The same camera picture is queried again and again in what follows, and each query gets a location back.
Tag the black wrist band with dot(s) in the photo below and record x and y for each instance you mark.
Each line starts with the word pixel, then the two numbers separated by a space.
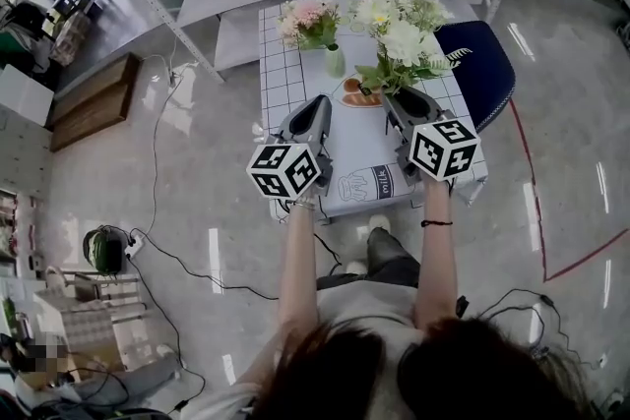
pixel 437 223

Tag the person's left white shoe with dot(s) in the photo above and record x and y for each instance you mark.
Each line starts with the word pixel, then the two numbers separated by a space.
pixel 355 266

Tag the checkered cloth covered cart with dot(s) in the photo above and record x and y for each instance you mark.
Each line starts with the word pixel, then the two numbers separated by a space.
pixel 88 329

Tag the white grid-pattern tablecloth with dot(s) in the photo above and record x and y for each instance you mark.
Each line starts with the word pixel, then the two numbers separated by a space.
pixel 290 78

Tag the green vase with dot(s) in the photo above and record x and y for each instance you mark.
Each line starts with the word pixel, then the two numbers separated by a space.
pixel 335 61

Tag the white flower bouquet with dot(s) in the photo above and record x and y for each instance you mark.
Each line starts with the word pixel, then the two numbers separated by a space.
pixel 403 39

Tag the white power strip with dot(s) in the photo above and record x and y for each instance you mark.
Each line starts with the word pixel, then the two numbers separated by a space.
pixel 134 245

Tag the person's light shirt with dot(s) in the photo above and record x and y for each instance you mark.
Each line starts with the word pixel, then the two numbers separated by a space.
pixel 366 305

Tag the person's right forearm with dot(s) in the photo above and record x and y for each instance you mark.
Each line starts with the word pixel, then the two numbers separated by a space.
pixel 437 270

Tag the green and black device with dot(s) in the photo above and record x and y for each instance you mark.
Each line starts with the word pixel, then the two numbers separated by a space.
pixel 101 251

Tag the small white wall plug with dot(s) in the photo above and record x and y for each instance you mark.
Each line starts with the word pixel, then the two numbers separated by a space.
pixel 173 76

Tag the light wooden slatted rack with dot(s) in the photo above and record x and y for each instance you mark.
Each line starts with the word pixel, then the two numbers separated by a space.
pixel 113 295

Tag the person's white shoe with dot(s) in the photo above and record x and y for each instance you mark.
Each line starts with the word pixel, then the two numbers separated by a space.
pixel 355 266
pixel 379 223

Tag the pink flower bouquet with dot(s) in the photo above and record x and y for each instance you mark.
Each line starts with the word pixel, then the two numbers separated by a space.
pixel 307 22

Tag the white box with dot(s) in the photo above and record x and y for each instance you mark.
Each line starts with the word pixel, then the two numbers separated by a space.
pixel 24 96

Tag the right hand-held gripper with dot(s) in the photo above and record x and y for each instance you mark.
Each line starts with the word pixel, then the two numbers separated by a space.
pixel 443 150

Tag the person's right white shoe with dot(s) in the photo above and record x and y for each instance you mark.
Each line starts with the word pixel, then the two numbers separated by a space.
pixel 379 223

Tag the person's left forearm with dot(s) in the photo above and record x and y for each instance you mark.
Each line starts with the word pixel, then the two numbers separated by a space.
pixel 297 260

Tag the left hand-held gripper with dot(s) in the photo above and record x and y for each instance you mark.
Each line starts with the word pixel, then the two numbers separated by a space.
pixel 285 172

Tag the navy blue chair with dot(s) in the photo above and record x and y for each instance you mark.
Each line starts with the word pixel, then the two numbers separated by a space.
pixel 482 69

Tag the person's grey trousers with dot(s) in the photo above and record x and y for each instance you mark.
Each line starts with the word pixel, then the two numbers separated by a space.
pixel 389 256

